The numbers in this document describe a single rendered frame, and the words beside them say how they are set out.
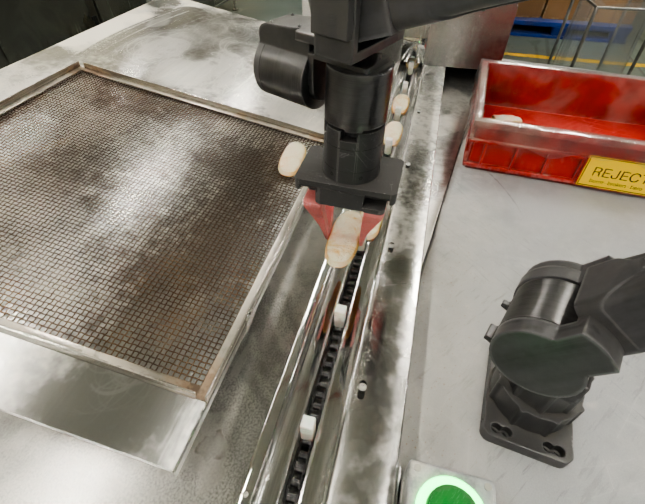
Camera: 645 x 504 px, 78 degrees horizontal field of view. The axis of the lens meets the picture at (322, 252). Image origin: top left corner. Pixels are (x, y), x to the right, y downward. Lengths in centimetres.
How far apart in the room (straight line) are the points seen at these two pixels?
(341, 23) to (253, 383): 38
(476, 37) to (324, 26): 89
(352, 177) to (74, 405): 33
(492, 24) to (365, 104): 85
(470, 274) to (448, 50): 71
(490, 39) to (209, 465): 108
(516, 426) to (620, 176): 53
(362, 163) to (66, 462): 42
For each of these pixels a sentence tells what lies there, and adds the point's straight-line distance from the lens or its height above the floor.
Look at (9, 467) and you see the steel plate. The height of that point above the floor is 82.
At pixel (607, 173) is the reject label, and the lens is 87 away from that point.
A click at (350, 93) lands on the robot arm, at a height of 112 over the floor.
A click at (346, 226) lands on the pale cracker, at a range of 48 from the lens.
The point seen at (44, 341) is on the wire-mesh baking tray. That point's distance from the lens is 47.
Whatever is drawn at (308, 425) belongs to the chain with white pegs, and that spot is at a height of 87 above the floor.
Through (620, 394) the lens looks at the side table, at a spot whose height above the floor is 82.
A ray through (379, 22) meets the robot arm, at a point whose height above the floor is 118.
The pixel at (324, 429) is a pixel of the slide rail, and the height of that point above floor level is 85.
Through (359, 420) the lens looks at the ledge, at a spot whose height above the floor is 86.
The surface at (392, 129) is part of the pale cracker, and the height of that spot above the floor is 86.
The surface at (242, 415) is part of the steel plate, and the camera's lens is 48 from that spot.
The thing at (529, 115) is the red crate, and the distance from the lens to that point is 110.
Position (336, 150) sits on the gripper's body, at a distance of 37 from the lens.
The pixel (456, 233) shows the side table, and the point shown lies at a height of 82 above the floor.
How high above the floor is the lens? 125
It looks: 45 degrees down
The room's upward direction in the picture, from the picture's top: straight up
